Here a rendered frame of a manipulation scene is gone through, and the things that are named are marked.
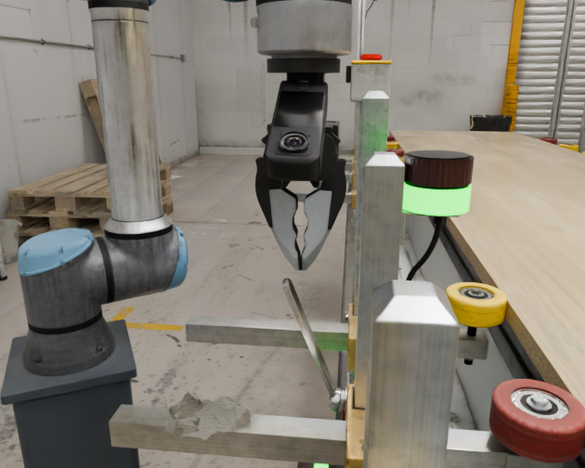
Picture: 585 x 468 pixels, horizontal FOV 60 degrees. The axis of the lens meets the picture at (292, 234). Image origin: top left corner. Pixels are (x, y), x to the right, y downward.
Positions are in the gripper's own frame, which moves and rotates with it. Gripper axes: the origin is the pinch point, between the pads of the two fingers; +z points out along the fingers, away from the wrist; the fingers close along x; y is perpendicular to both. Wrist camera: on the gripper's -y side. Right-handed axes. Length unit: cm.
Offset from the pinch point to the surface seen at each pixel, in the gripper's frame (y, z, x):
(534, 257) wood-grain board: 35, 11, -36
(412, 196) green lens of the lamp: -5.3, -8.4, -10.3
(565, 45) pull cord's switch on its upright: 252, -35, -116
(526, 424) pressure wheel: -10.6, 10.2, -20.6
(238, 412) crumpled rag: -7.1, 13.8, 5.5
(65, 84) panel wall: 392, -12, 249
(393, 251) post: -5.1, -3.2, -9.0
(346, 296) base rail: 61, 31, -5
